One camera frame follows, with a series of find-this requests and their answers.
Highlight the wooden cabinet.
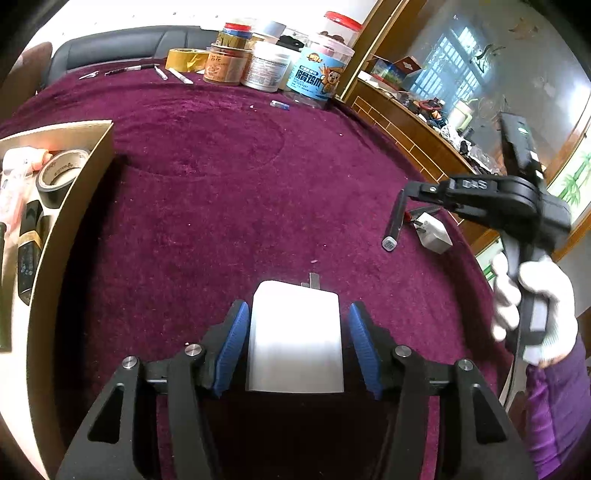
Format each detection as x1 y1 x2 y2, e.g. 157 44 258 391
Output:
344 69 513 252

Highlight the black pen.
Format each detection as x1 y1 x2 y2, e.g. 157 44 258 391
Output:
103 64 154 76

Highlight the cardboard box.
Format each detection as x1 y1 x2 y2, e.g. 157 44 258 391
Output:
0 120 115 480

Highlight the black gold-banded bottle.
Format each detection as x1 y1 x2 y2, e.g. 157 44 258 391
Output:
16 202 46 306

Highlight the small white charger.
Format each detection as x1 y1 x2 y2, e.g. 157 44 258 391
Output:
412 217 454 256

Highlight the black marker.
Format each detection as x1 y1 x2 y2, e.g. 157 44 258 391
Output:
382 189 413 253

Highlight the yellow tape roll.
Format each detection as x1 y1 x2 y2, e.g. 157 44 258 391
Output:
165 47 212 75

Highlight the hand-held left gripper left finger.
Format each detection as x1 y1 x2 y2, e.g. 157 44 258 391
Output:
55 300 250 480

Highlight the large white charger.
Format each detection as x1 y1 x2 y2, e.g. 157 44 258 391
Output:
246 273 346 394

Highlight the brown chair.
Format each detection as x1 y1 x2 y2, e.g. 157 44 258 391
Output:
8 41 54 103

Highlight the red lid clear jar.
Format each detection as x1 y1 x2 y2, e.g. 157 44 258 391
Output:
321 11 364 48

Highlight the small red tool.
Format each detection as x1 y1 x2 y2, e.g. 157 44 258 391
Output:
405 206 440 223

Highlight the burgundy tablecloth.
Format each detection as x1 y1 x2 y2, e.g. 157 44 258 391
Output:
0 55 513 480

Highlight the dark grey sofa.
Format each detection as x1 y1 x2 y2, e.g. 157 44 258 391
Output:
50 25 223 80

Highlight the colourful box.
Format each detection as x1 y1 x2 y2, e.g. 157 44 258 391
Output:
368 55 424 92

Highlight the bamboo picture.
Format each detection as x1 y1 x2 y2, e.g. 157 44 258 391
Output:
549 151 591 210

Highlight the person's right hand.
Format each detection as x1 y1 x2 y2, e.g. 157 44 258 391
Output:
489 253 579 367

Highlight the person's right forearm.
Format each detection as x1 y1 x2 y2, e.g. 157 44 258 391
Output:
523 330 591 480

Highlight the white red packet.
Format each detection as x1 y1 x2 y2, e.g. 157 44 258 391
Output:
1 146 52 177

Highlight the black tape roll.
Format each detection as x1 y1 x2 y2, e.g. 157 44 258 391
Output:
36 151 91 210

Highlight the white jar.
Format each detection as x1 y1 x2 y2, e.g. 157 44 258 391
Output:
240 41 302 93

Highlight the can with blue lid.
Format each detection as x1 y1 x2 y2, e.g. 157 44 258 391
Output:
219 21 254 49

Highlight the brown jar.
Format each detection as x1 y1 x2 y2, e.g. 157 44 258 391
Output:
202 42 253 87

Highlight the white cup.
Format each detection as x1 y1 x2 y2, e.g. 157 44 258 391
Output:
448 99 475 131

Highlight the large blue label jar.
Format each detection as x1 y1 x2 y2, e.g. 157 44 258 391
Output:
283 32 356 110

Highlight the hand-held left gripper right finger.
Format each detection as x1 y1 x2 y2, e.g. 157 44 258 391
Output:
347 302 539 480

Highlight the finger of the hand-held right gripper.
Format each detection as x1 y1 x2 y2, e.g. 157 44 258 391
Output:
403 180 455 206

